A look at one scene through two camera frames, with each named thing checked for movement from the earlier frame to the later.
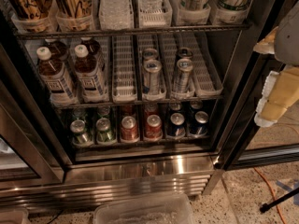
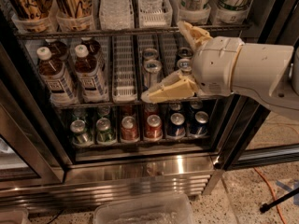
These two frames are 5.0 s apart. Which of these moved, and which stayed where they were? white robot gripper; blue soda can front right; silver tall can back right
Moved: white robot gripper
Stayed: blue soda can front right; silver tall can back right
